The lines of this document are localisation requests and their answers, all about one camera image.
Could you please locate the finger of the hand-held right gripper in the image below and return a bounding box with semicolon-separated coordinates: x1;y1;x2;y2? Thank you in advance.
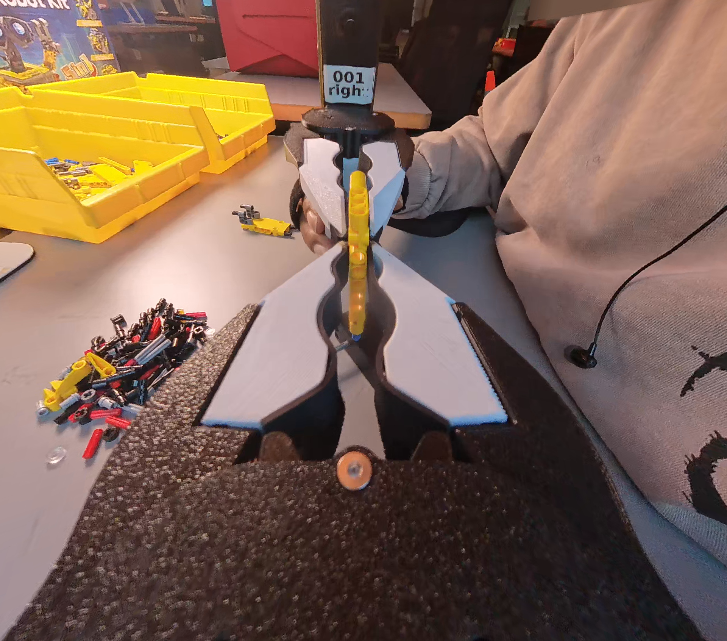
365;142;407;238
298;138;349;241

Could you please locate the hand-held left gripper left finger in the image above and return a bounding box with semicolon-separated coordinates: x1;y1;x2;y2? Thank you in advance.
200;242;348;430

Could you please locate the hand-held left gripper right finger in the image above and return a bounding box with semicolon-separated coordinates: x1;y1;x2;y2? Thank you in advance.
368;243;509;427

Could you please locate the long yellow building beam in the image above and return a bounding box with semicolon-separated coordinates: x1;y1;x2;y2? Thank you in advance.
346;170;371;338

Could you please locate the pile of small building parts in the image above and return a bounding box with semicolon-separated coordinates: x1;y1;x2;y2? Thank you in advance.
37;299;210;461

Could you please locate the person's right forearm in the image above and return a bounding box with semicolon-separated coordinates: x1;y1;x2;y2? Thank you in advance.
392;109;512;221

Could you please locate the grey desk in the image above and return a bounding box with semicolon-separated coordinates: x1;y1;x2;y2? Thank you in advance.
0;132;569;641

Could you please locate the person's right hand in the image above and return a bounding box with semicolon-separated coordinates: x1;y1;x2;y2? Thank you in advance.
300;197;337;255

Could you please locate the black armrest pad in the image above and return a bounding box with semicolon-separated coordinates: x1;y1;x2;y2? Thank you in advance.
392;209;472;238

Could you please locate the small yellow pinned assembly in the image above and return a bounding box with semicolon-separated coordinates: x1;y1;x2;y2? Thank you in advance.
232;205;297;239

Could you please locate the wood edged side table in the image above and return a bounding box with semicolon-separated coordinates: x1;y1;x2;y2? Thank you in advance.
201;58;432;130

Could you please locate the dark chair back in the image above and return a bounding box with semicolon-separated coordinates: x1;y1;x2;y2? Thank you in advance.
398;0;520;116

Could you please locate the yellow plastic bin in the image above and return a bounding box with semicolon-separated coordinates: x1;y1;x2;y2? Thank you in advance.
31;72;277;175
0;87;211;244

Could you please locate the heap of mixed building parts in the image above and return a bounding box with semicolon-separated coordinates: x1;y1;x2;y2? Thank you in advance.
45;157;154;201

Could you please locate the person's beige sweatshirt torso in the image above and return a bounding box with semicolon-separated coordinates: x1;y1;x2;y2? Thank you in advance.
483;0;727;568

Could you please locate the white printed mat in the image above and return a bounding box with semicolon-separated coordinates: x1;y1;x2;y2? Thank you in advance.
0;240;35;283

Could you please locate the robot kit box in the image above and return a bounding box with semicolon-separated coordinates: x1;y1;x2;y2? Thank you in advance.
0;0;121;85

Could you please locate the black microphone cable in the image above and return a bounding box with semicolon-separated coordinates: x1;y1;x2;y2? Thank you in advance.
565;206;727;369

